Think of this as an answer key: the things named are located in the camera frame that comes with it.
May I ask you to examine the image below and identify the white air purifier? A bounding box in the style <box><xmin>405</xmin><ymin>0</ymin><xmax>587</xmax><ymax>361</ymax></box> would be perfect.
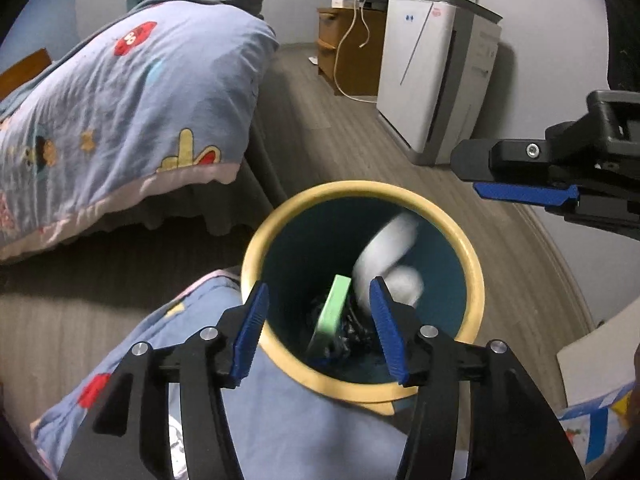
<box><xmin>376</xmin><ymin>0</ymin><xmax>503</xmax><ymax>167</ymax></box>

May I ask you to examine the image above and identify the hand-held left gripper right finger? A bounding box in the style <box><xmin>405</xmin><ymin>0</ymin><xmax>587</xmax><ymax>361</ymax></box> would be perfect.
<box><xmin>369</xmin><ymin>276</ymin><xmax>586</xmax><ymax>480</ymax></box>

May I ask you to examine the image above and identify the white board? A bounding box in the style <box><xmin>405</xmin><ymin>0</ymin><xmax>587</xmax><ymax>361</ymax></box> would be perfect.
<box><xmin>556</xmin><ymin>296</ymin><xmax>640</xmax><ymax>408</ymax></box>

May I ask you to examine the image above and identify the white paper ball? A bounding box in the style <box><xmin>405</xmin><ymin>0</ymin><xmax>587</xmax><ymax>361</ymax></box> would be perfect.
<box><xmin>351</xmin><ymin>212</ymin><xmax>426</xmax><ymax>311</ymax></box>

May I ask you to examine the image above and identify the green flat box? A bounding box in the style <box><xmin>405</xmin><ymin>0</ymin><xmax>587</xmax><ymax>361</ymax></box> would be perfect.
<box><xmin>306</xmin><ymin>275</ymin><xmax>353</xmax><ymax>358</ymax></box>

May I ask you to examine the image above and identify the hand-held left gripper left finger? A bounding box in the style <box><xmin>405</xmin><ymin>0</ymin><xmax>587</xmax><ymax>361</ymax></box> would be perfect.
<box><xmin>59</xmin><ymin>281</ymin><xmax>271</xmax><ymax>480</ymax></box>

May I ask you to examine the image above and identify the silver foil bag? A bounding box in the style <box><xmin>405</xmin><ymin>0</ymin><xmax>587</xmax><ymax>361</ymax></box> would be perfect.
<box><xmin>167</xmin><ymin>412</ymin><xmax>189</xmax><ymax>479</ymax></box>

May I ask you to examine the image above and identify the bed with dark skirt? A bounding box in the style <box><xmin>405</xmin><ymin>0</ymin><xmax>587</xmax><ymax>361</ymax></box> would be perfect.
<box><xmin>65</xmin><ymin>120</ymin><xmax>290</xmax><ymax>241</ymax></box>

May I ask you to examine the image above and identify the wooden cabinet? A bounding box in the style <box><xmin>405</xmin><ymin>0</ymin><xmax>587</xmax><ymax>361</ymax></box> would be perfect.
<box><xmin>317</xmin><ymin>6</ymin><xmax>388</xmax><ymax>97</ymax></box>

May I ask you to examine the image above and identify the wooden headboard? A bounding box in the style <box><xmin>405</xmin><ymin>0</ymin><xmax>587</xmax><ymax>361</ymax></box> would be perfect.
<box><xmin>0</xmin><ymin>48</ymin><xmax>53</xmax><ymax>101</ymax></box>

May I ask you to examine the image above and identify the yellow-rimmed teal trash bin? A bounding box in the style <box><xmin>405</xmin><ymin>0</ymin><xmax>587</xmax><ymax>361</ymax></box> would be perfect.
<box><xmin>241</xmin><ymin>180</ymin><xmax>486</xmax><ymax>417</ymax></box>

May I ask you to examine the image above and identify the white cable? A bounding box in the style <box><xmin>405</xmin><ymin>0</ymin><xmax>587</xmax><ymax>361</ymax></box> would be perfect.
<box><xmin>332</xmin><ymin>0</ymin><xmax>379</xmax><ymax>105</ymax></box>

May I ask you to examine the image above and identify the black crumpled plastic wrapper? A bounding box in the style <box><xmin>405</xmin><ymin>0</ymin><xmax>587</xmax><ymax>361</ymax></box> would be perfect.
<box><xmin>310</xmin><ymin>295</ymin><xmax>386</xmax><ymax>362</ymax></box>

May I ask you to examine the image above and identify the small blue printed blanket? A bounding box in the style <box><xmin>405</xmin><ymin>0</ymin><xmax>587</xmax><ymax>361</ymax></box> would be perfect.
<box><xmin>30</xmin><ymin>267</ymin><xmax>471</xmax><ymax>480</ymax></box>

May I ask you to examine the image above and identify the bed with cartoon quilt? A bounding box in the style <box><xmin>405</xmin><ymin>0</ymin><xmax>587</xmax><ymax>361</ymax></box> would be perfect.
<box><xmin>0</xmin><ymin>0</ymin><xmax>281</xmax><ymax>261</ymax></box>

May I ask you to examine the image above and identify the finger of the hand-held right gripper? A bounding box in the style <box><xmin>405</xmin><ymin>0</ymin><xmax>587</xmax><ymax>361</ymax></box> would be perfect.
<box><xmin>473</xmin><ymin>182</ymin><xmax>640</xmax><ymax>241</ymax></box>
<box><xmin>450</xmin><ymin>137</ymin><xmax>556</xmax><ymax>183</ymax></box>

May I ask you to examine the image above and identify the colourful printed box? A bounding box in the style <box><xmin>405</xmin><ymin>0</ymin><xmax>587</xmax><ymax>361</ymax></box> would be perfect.
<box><xmin>557</xmin><ymin>380</ymin><xmax>638</xmax><ymax>466</ymax></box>

